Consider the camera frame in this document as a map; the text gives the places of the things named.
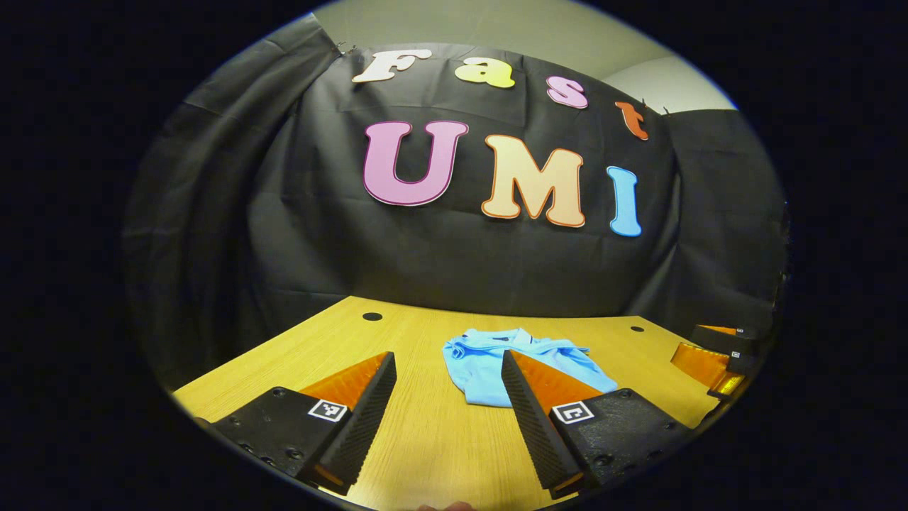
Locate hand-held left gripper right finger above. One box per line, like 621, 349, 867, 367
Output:
501, 349, 696, 500

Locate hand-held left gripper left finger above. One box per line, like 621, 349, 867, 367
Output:
213, 351, 398, 496

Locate light blue T-shirt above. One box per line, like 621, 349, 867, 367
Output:
443, 328, 619, 408

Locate black backdrop cloth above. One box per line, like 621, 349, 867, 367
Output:
121, 14, 790, 388

